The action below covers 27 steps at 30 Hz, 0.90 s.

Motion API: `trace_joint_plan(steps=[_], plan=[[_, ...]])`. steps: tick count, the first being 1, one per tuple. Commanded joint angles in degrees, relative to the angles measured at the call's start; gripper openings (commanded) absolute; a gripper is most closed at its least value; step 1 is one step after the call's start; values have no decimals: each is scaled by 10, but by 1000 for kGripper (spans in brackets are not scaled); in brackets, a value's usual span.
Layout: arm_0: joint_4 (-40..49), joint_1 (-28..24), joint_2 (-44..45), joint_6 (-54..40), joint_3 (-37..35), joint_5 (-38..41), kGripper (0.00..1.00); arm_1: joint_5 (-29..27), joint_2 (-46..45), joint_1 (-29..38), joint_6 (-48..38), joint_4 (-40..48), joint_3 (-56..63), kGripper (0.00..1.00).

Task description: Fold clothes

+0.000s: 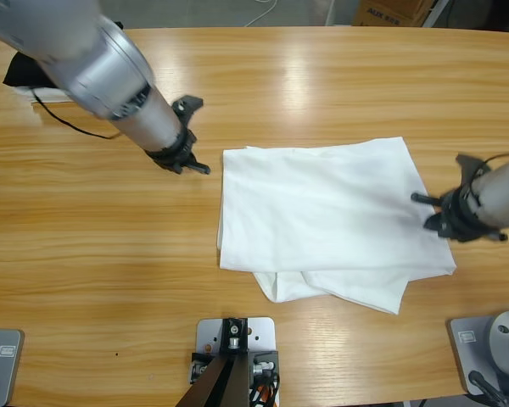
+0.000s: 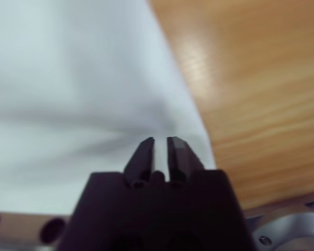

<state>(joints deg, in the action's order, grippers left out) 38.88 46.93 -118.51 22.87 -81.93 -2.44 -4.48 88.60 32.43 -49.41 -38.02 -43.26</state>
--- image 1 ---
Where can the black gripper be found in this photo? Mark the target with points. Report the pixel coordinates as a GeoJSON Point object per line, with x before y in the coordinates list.
{"type": "Point", "coordinates": [458, 216]}
{"type": "Point", "coordinates": [178, 152]}

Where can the white t-shirt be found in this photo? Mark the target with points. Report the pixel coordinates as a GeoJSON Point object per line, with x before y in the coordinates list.
{"type": "Point", "coordinates": [322, 212]}

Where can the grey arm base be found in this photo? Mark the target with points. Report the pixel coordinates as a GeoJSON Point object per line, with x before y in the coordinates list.
{"type": "Point", "coordinates": [4, 369]}
{"type": "Point", "coordinates": [466, 352]}

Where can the folded white garment stack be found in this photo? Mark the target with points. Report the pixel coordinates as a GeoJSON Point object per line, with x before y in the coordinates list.
{"type": "Point", "coordinates": [38, 95]}

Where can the folded black garment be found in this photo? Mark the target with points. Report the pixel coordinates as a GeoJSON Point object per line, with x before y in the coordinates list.
{"type": "Point", "coordinates": [23, 72]}

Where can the white mounting block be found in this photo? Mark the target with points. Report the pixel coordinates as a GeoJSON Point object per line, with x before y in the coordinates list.
{"type": "Point", "coordinates": [263, 335]}

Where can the grey metal leg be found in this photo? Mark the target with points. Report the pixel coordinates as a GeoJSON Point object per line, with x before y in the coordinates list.
{"type": "Point", "coordinates": [330, 12]}

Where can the white metal leg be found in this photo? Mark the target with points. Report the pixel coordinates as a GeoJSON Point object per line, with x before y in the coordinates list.
{"type": "Point", "coordinates": [434, 12]}

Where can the cardboard box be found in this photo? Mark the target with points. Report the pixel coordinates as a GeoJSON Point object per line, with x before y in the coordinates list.
{"type": "Point", "coordinates": [390, 12]}

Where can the black clamp block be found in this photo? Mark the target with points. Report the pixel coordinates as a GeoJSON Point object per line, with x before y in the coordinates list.
{"type": "Point", "coordinates": [201, 366]}
{"type": "Point", "coordinates": [265, 364]}

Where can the dark camera post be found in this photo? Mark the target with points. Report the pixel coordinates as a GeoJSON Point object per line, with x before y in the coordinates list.
{"type": "Point", "coordinates": [233, 381]}

